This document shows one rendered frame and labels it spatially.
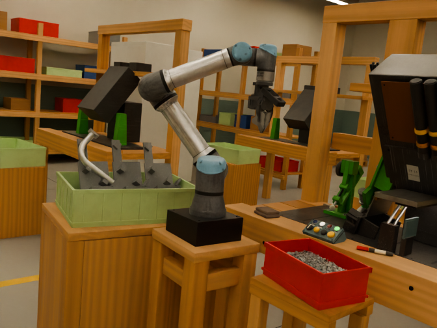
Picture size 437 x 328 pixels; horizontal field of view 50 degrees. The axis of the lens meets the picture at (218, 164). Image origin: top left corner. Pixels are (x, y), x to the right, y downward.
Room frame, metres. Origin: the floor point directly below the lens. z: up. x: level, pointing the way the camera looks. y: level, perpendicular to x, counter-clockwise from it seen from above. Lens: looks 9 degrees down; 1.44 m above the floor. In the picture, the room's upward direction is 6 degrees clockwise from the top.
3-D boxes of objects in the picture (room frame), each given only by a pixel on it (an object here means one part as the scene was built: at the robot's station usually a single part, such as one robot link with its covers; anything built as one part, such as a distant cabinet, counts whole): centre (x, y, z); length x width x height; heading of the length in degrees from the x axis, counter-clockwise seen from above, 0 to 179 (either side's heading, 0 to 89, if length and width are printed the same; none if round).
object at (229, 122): (8.39, -0.41, 1.13); 2.48 x 0.54 x 2.27; 41
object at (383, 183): (1.92, -0.70, 1.17); 0.13 x 0.12 x 0.20; 43
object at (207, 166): (1.88, 0.03, 1.11); 0.13 x 0.12 x 0.14; 176
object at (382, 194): (1.78, -0.78, 1.11); 0.39 x 0.16 x 0.03; 133
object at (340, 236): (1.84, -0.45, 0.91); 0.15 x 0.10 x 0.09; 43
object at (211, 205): (1.87, 0.03, 0.99); 0.15 x 0.15 x 0.10
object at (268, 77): (2.01, -0.16, 1.51); 0.08 x 0.08 x 0.05
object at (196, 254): (1.87, 0.02, 0.83); 0.32 x 0.32 x 0.04; 37
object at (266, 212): (2.10, -0.24, 0.91); 0.10 x 0.08 x 0.03; 30
